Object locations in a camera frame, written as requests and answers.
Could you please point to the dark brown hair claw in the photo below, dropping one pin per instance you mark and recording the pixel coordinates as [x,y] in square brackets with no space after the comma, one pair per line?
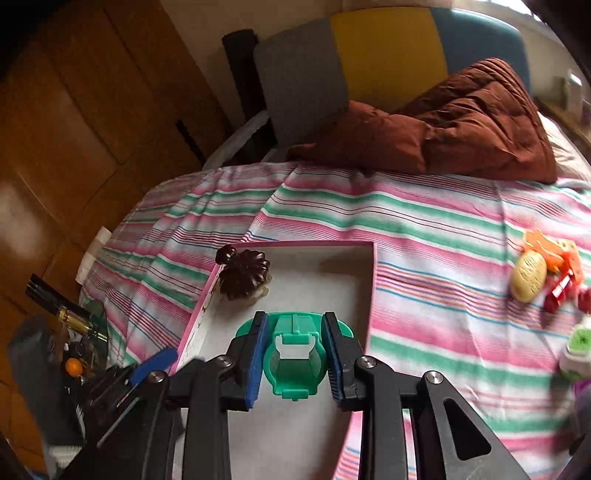
[242,277]

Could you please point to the grey yellow blue headboard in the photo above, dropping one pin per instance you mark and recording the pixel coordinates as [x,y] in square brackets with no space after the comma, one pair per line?
[383,55]

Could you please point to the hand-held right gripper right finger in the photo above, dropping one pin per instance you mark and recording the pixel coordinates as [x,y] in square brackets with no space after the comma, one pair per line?
[333,364]

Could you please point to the yellow oval soap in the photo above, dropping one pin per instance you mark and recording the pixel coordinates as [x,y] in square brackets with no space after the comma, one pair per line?
[528,277]

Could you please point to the wooden wardrobe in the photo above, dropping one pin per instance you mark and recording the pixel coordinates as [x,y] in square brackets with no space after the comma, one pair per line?
[69,138]

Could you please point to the yellow orange plastic piece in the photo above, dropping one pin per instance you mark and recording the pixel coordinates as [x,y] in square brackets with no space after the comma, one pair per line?
[540,240]

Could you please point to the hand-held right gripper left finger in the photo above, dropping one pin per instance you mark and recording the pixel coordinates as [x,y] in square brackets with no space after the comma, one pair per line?
[256,360]

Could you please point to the white pillow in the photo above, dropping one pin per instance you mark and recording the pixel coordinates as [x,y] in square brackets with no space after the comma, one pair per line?
[568,152]

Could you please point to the orange cube blocks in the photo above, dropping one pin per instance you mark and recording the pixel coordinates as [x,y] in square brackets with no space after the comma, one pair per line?
[571,258]

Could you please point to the black brass tube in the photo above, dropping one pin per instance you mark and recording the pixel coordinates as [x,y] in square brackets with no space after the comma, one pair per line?
[76,318]

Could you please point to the pink cardboard box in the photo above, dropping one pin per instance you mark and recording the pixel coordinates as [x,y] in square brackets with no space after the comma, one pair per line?
[323,277]

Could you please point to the dark grey container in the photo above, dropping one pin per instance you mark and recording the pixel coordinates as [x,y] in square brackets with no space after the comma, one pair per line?
[41,392]

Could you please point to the striped bed sheet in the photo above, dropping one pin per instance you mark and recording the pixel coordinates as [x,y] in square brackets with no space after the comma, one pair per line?
[438,221]

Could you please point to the green white plastic toy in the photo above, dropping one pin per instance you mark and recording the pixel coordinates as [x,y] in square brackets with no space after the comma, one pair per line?
[577,350]

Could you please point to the brown quilt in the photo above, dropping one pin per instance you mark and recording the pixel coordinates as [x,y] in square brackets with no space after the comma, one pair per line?
[461,124]

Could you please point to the small orange ball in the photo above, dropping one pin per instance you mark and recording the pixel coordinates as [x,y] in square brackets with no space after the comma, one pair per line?
[73,367]

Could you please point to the red cylinder case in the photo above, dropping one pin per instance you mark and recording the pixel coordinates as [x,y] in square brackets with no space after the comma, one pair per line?
[557,295]

